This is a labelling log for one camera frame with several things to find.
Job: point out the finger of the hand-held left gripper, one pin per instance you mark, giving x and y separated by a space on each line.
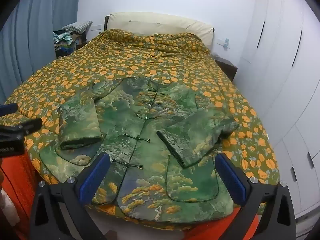
22 128
7 110

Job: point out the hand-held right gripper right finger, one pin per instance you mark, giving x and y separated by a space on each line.
231 177

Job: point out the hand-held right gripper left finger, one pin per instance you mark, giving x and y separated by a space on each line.
93 177

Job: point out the green landscape print jacket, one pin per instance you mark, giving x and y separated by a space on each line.
150 140

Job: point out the pile of mixed clothes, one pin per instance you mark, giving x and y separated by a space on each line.
66 45

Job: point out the orange bed sheet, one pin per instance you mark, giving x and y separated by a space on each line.
17 180

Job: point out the blue-grey curtain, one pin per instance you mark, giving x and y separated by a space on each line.
35 30

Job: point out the checkered pillow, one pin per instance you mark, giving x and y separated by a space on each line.
76 26

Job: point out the dark wooden nightstand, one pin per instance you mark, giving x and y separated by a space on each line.
227 66

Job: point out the white wardrobe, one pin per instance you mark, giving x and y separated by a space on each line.
287 80

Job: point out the orange floral bedspread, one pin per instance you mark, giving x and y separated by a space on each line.
140 55

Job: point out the cream padded headboard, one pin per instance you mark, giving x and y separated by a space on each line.
160 26

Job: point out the white wall socket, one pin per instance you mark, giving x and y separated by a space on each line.
96 27

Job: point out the wall switch with blue tag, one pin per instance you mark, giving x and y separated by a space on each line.
224 43

